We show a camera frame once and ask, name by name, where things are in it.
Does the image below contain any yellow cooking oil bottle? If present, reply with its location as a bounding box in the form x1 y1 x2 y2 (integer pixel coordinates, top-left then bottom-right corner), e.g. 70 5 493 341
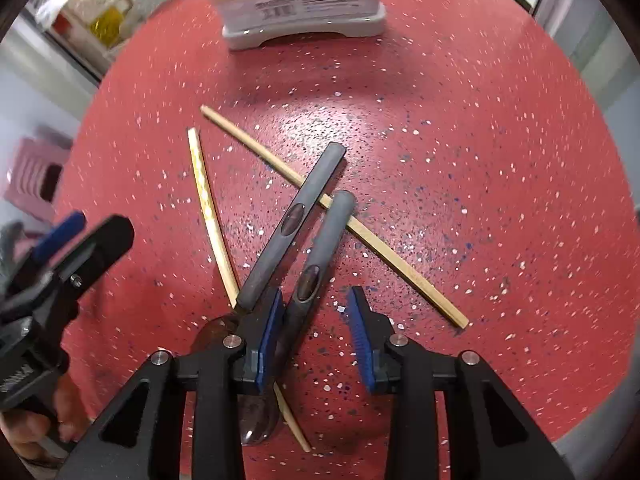
90 10 124 44

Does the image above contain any patterned wooden chopstick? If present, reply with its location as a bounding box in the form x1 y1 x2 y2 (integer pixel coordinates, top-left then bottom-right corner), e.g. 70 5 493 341
187 128 312 453

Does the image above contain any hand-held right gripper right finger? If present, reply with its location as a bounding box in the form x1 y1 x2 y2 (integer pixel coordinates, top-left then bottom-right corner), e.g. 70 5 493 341
346 286 568 480

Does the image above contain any beige utensil holder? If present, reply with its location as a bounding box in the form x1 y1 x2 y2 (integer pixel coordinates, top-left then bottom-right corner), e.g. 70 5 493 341
192 0 387 51

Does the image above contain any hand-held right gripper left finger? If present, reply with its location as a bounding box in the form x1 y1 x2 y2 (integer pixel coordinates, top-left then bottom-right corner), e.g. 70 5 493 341
60 287 286 480

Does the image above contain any clear spoon grey handle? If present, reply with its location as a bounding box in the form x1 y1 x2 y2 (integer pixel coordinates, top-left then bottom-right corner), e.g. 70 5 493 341
239 190 357 447
195 142 347 356

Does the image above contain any person's left hand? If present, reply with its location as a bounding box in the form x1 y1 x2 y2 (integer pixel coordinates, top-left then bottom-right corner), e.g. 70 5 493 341
0 372 93 468

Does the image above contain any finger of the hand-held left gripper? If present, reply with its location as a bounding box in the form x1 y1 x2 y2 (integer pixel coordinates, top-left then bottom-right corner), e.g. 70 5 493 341
50 215 135 293
34 211 87 266

